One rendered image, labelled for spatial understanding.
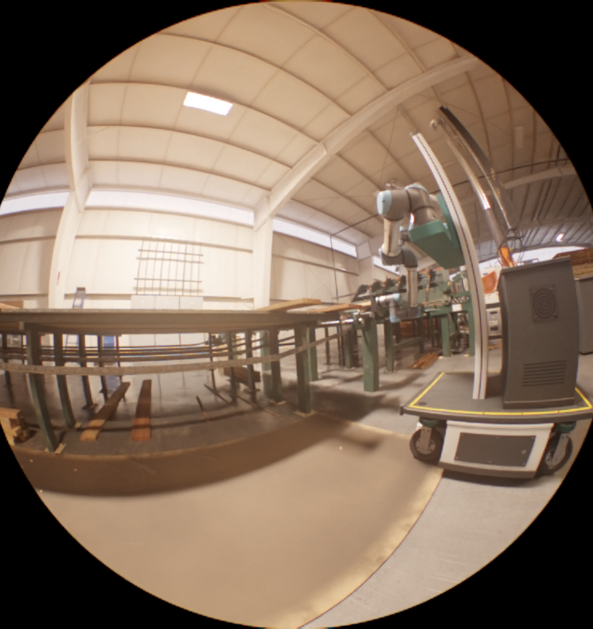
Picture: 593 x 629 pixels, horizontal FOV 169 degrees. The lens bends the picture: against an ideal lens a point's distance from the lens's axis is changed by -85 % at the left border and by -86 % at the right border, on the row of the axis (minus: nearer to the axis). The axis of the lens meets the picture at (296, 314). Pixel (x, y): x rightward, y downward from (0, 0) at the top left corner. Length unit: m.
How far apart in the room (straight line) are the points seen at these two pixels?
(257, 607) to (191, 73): 7.14
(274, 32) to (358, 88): 2.78
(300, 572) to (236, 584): 0.18
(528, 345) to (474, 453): 0.45
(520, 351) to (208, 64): 6.77
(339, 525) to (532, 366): 0.87
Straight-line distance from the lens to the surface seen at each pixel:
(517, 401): 0.93
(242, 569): 0.76
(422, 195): 1.01
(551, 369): 0.93
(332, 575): 0.73
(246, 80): 6.46
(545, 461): 1.14
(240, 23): 6.26
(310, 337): 2.73
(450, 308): 3.98
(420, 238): 0.90
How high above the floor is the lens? 0.70
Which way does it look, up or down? 5 degrees up
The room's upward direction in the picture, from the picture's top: 4 degrees counter-clockwise
